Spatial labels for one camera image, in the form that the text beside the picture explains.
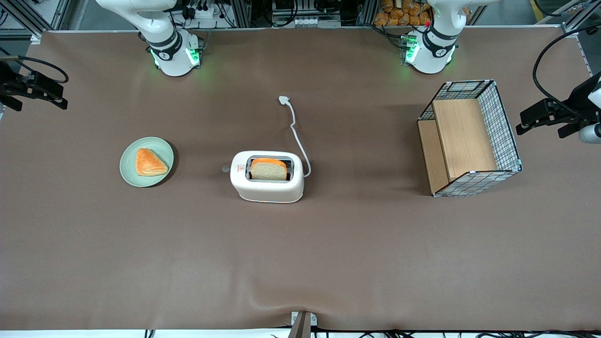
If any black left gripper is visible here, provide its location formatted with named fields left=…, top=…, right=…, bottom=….
left=516, top=71, right=601, bottom=136

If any pile of orange bread rolls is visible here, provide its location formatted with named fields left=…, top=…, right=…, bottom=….
left=374, top=0, right=431, bottom=27

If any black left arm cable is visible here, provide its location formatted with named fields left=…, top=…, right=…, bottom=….
left=533, top=22, right=601, bottom=118

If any white power strip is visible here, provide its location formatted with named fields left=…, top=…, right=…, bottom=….
left=185, top=0, right=221, bottom=19

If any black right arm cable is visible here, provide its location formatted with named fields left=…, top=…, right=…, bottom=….
left=0, top=47, right=69, bottom=84

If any wooden step shelf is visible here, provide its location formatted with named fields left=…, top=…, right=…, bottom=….
left=418, top=99, right=498, bottom=194

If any white toaster power cord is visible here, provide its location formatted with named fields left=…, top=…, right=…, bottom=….
left=279, top=96, right=311, bottom=178

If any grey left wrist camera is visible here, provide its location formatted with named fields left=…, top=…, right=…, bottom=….
left=559, top=122, right=601, bottom=144

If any pale green plate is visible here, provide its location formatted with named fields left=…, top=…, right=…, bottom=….
left=120, top=137, right=174, bottom=187

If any black white wire basket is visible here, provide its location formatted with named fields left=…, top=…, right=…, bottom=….
left=417, top=80, right=523, bottom=198

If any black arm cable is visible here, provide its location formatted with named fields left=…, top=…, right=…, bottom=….
left=0, top=47, right=69, bottom=84
left=533, top=22, right=601, bottom=118

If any white toaster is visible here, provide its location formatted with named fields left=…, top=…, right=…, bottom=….
left=230, top=151, right=305, bottom=203

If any toast slice with orange crust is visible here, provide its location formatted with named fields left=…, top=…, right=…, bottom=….
left=250, top=158, right=288, bottom=181

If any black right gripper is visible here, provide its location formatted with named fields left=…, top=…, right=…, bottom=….
left=0, top=61, right=68, bottom=111

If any triangular orange pastry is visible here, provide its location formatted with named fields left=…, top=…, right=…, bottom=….
left=136, top=148, right=169, bottom=177

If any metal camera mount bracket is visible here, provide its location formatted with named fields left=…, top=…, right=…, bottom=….
left=290, top=311, right=317, bottom=338

